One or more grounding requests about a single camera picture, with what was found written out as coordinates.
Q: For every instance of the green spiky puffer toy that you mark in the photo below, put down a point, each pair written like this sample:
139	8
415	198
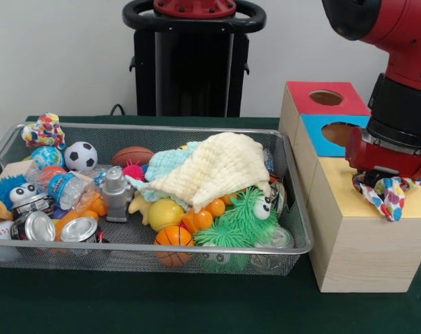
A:
238	222

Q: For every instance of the orange toy basketball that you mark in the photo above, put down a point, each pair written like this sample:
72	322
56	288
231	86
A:
173	238

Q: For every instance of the robot pedestal with red flange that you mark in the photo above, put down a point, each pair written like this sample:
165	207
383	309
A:
196	69

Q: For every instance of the silver toy robot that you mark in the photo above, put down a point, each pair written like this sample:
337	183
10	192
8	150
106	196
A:
117	195

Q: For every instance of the brown toy football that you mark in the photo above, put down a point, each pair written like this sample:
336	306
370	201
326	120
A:
133	156

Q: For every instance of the light blue cloth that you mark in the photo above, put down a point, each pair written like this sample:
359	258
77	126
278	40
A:
165	160

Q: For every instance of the wooden three-hole box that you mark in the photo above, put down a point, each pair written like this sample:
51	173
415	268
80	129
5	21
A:
363	250

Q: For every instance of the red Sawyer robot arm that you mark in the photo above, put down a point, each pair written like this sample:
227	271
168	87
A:
401	52

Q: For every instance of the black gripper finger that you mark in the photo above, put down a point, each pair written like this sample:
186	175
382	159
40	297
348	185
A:
359	174
377	179

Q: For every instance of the blue globe ball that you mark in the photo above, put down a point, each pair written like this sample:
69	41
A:
46	157

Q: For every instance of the orange plastic toy brick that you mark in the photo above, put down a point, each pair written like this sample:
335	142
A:
199	217

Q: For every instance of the large blue spiky puffer toy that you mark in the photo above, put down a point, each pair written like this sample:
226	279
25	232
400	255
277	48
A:
1	184

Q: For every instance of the cream yellow cloth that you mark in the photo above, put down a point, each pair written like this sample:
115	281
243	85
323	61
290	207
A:
220	163

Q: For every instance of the knotted polka dot cloth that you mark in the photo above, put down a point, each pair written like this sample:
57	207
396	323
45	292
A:
43	132

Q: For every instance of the black white soccer ball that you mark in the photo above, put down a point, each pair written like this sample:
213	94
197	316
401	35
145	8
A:
80	156

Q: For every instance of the dark green tablecloth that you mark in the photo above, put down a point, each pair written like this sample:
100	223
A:
126	302

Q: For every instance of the silver mesh bin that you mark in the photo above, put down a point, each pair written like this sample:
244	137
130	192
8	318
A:
57	261

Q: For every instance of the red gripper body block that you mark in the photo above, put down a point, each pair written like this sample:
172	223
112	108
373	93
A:
384	158

